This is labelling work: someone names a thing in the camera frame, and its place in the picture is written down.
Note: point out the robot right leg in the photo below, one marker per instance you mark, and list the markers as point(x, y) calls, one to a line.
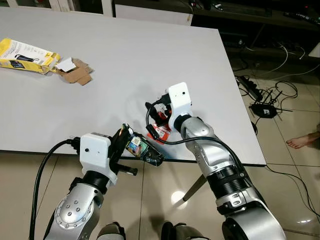
point(182, 232)

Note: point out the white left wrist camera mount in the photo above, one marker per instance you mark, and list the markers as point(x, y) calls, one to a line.
point(95, 152)

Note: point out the red packet with white label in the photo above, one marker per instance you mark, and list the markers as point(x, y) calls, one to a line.
point(161, 134)

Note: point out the black router box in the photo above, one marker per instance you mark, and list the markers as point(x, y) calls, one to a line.
point(263, 110)

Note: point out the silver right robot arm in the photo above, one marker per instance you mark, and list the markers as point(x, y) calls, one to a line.
point(225, 175)

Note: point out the white paper piece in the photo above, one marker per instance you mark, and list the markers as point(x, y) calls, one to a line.
point(65, 64)

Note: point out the black power strip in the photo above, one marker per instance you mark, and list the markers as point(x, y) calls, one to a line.
point(250, 87)

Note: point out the torn yellow cardboard box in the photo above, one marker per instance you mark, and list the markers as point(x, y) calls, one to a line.
point(25, 54)

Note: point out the grey metal table leg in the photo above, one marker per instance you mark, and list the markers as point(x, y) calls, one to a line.
point(195, 187)

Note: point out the dark low cabinet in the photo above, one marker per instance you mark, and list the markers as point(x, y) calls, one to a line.
point(270, 25)

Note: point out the bare person's foot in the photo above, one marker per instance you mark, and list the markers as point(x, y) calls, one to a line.
point(302, 141)

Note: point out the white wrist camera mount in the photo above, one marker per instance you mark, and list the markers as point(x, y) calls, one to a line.
point(95, 152)
point(180, 102)

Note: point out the torn brown cardboard piece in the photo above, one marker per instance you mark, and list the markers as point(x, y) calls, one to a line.
point(77, 75)

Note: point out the white board panel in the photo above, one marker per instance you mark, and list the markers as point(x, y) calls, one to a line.
point(152, 14)

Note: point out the robot left leg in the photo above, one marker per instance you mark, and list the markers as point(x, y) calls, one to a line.
point(111, 232)

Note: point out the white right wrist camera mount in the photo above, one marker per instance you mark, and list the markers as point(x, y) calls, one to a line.
point(180, 102)

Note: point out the robot leg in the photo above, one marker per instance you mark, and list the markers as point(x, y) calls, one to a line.
point(182, 232)
point(111, 232)

